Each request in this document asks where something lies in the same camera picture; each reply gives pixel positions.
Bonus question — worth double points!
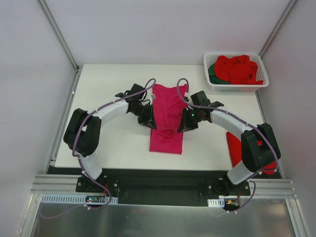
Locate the pink t shirt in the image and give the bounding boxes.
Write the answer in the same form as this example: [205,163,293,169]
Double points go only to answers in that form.
[149,84,188,155]

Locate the white plastic laundry basket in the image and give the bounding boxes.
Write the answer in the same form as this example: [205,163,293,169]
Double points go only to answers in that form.
[203,52,269,92]

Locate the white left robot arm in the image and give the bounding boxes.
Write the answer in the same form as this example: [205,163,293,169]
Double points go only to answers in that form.
[63,84,157,194]

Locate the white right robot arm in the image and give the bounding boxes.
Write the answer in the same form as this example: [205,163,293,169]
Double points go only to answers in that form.
[178,91,281,196]

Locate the green t shirt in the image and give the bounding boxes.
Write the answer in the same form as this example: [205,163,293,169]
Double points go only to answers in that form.
[208,64,230,84]

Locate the folded red t shirt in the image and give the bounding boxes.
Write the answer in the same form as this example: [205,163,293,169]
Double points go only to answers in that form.
[226,132,276,175]

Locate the red crumpled t shirt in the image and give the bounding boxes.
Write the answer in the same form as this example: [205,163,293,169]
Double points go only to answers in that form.
[215,55,264,85]

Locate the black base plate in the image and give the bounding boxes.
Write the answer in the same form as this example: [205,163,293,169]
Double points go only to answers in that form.
[47,166,283,207]

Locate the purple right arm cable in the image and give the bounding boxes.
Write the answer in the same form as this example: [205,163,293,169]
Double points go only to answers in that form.
[176,78,281,211]

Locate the aluminium frame rail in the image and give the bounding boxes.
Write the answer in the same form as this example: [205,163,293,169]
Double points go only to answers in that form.
[31,175,298,207]

